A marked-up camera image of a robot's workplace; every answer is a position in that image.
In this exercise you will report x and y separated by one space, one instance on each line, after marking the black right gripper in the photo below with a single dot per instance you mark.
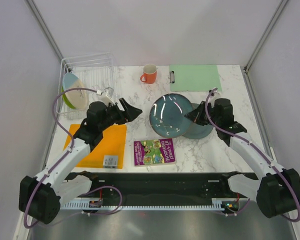
196 115

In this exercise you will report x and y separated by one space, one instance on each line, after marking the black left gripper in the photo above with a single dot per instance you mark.
130 112

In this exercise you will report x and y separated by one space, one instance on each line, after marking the large teal plate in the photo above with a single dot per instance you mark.
196 131

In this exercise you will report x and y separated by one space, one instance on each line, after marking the dark blue plate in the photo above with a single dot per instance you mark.
167 115

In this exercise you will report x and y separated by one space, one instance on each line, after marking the green rimmed grey plate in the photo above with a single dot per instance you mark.
77 96

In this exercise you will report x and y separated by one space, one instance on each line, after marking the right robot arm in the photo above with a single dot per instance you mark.
276 189

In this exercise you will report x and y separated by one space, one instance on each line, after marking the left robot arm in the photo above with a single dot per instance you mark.
43 195

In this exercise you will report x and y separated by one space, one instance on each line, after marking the orange cutting board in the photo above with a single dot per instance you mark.
113 143

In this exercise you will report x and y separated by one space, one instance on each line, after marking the green clipboard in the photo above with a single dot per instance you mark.
194 78

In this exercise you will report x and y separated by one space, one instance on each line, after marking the orange mug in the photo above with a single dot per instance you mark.
149 75

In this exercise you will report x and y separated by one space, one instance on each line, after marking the purple treehouse book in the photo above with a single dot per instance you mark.
154 152

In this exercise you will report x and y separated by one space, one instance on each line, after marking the small grey box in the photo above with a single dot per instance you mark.
110 161

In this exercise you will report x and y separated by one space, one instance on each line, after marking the small green plate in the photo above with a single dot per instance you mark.
67 102

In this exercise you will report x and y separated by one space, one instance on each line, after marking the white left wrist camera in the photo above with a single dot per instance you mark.
106 96

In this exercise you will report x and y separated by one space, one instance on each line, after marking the white wire dish rack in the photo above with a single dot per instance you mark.
96 71

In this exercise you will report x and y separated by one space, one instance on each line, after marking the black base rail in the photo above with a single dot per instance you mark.
159 188

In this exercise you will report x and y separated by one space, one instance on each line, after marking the white slotted cable duct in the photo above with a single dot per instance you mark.
92 204

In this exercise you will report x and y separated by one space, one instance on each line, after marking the right aluminium frame post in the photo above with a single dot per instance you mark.
266 33

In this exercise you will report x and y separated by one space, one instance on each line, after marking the aluminium frame post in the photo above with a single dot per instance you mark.
44 27
266 33

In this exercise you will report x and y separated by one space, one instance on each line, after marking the left aluminium frame post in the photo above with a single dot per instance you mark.
44 27

